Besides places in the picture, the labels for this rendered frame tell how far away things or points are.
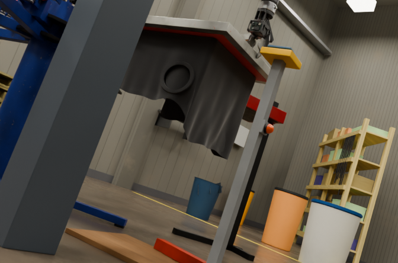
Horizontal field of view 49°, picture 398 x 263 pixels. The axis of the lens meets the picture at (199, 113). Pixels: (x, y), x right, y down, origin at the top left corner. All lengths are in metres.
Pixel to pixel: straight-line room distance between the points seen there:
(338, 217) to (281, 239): 1.21
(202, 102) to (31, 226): 0.82
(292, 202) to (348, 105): 5.10
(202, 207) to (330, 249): 1.96
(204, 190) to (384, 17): 6.78
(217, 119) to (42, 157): 0.84
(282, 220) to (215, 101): 4.01
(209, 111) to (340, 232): 3.18
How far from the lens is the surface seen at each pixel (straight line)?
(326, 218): 4.83
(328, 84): 10.96
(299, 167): 10.55
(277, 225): 5.81
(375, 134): 7.77
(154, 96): 1.91
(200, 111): 1.84
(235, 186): 1.67
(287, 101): 10.19
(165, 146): 7.60
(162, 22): 1.94
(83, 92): 1.45
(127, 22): 1.54
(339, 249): 4.88
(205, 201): 6.06
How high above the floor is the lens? 0.34
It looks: 9 degrees up
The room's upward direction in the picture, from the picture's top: 20 degrees clockwise
